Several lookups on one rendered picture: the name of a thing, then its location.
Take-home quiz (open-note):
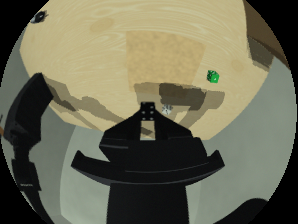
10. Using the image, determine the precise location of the tan square mat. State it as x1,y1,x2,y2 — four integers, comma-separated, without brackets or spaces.
126,30,207,99

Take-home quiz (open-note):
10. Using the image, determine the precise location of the black die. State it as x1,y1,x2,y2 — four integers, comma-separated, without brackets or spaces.
140,102,156,121

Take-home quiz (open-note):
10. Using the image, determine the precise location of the brown cardboard box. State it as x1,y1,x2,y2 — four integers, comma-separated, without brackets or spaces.
243,0,290,69

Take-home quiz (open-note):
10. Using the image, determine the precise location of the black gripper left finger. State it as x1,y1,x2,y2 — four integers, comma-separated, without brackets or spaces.
102,110,141,140

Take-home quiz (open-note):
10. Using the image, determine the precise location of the white die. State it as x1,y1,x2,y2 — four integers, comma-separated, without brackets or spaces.
162,104,172,115

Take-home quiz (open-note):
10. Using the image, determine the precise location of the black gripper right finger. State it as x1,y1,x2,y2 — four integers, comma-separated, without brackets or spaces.
154,110,194,140

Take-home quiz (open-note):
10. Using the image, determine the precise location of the green die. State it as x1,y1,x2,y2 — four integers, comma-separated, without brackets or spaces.
207,70,219,83

